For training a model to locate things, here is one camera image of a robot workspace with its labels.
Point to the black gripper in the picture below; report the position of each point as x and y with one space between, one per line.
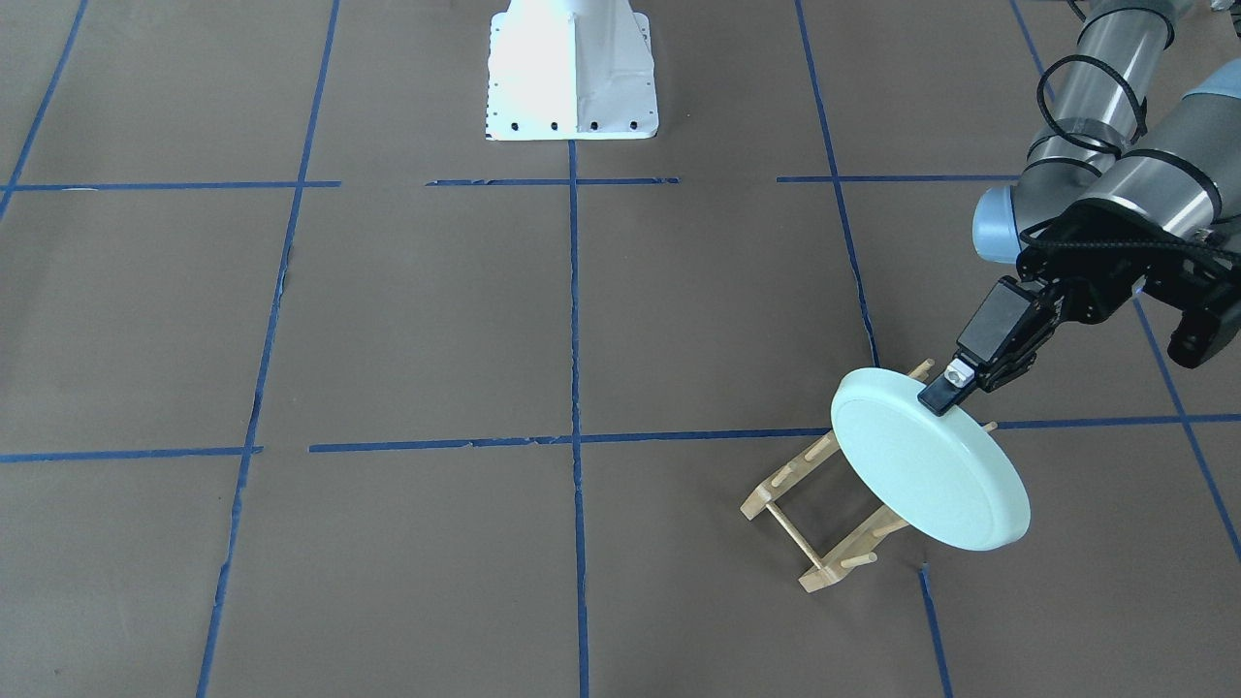
1094 302

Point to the light green round plate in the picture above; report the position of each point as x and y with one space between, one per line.
944 475

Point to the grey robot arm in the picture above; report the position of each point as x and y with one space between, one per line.
1096 143

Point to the wooden dish rack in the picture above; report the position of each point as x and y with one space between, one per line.
825 529

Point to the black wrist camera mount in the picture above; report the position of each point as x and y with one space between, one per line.
1205 289

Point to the white camera mast pedestal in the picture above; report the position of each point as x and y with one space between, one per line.
563 70

